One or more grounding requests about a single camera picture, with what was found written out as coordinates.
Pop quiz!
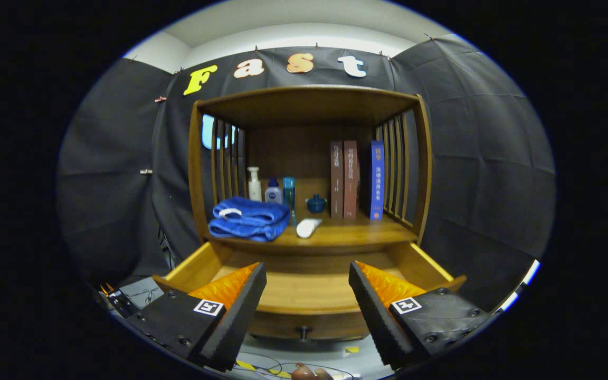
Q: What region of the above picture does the white bottle with blue cap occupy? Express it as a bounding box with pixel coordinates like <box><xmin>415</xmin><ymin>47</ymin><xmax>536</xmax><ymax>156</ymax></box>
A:
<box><xmin>264</xmin><ymin>178</ymin><xmax>283</xmax><ymax>205</ymax></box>

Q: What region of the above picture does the reddish brown book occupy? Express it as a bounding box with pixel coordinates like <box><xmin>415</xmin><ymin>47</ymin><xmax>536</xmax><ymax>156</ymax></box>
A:
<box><xmin>343</xmin><ymin>140</ymin><xmax>359</xmax><ymax>220</ymax></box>

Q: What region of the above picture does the black device with orange wires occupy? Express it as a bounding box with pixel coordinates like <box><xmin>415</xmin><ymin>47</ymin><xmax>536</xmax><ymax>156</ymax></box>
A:
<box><xmin>98</xmin><ymin>283</ymin><xmax>140</xmax><ymax>318</ymax></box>

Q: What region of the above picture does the wooden drawer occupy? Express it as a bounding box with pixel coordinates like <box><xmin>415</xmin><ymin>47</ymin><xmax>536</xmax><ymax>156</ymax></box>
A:
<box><xmin>152</xmin><ymin>242</ymin><xmax>467</xmax><ymax>341</ymax></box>

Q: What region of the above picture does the blue folded towel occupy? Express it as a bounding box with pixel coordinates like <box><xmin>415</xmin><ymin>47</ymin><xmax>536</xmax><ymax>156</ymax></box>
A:
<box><xmin>208</xmin><ymin>196</ymin><xmax>291</xmax><ymax>242</ymax></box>

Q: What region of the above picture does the black backdrop cloth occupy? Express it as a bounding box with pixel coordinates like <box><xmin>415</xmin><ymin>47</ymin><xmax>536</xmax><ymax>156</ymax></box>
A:
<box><xmin>56</xmin><ymin>34</ymin><xmax>556</xmax><ymax>312</ymax></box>

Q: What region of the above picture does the white tube with green print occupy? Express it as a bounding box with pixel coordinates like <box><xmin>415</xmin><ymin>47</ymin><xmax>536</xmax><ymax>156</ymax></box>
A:
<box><xmin>296</xmin><ymin>218</ymin><xmax>323</xmax><ymax>239</ymax></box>

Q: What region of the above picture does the blue book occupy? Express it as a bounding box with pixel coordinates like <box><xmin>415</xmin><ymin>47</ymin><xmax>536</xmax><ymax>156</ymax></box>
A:
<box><xmin>367</xmin><ymin>140</ymin><xmax>385</xmax><ymax>221</ymax></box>

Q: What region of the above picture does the wooden cabinet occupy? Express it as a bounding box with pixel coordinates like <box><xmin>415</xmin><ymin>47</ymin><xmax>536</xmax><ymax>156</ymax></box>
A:
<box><xmin>152</xmin><ymin>84</ymin><xmax>467</xmax><ymax>341</ymax></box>

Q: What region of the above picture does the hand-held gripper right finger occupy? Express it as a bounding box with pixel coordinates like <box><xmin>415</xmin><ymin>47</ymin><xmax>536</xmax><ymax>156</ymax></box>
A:
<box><xmin>348</xmin><ymin>260</ymin><xmax>493</xmax><ymax>370</ymax></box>

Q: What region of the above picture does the tall teal bottle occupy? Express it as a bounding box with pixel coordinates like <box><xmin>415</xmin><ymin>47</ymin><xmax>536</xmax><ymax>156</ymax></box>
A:
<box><xmin>283</xmin><ymin>177</ymin><xmax>297</xmax><ymax>214</ymax></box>

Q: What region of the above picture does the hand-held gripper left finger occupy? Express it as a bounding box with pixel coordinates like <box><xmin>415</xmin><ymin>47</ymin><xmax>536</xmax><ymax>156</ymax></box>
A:
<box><xmin>125</xmin><ymin>262</ymin><xmax>268</xmax><ymax>373</ymax></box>

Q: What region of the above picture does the white pump bottle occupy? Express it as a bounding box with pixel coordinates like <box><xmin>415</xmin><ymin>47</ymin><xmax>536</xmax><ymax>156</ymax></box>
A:
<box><xmin>247</xmin><ymin>167</ymin><xmax>262</xmax><ymax>202</ymax></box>

